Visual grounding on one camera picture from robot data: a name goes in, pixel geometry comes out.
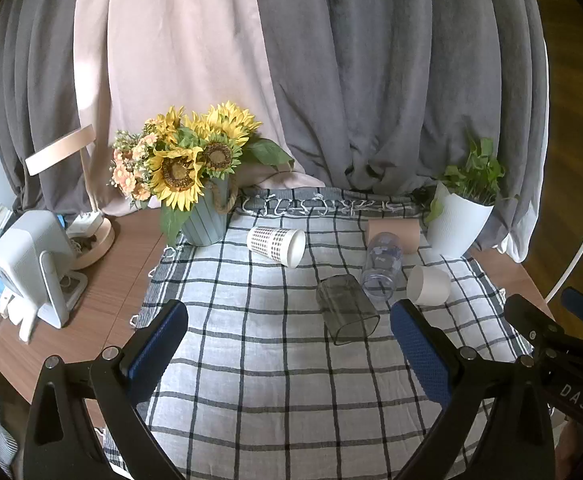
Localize white dotted paper cup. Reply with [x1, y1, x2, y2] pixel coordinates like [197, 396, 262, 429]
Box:
[246, 225, 307, 269]

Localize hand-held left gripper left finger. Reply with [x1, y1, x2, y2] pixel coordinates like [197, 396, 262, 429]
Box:
[22, 299, 190, 480]

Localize beige desk lamp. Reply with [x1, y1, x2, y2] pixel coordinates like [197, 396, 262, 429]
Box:
[24, 125, 117, 270]

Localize white plant pot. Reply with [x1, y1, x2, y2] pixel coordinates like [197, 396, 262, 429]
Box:
[426, 182, 495, 260]

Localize plain white cup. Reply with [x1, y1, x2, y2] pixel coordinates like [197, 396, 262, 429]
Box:
[405, 265, 453, 307]

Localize dark transparent cup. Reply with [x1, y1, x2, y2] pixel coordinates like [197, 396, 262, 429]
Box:
[316, 275, 381, 347]

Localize beige cup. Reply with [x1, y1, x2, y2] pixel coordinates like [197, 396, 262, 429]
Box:
[365, 218, 423, 256]

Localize checked grey tablecloth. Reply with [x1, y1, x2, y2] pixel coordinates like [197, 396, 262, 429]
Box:
[130, 187, 535, 480]

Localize sunflower bouquet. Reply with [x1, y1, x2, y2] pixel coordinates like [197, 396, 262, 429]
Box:
[109, 101, 295, 247]

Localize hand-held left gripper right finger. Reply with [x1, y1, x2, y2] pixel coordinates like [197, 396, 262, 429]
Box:
[389, 300, 557, 480]

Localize green potted plant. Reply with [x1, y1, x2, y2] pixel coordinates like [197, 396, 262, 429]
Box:
[423, 135, 521, 226]

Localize grey curtain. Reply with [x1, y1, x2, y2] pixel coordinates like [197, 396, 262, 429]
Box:
[0, 0, 118, 217]
[250, 0, 551, 264]

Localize white table device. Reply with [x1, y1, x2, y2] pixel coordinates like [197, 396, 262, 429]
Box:
[0, 210, 89, 330]

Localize blue-grey ribbed vase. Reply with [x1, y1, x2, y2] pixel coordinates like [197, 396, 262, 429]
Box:
[179, 175, 241, 247]

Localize pink curtain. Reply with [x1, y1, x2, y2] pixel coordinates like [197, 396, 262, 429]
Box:
[73, 0, 328, 217]

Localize clear plastic cup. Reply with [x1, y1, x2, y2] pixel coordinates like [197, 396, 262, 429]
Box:
[360, 231, 404, 303]

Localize person's right forearm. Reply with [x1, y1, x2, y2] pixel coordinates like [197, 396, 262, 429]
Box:
[554, 417, 583, 480]

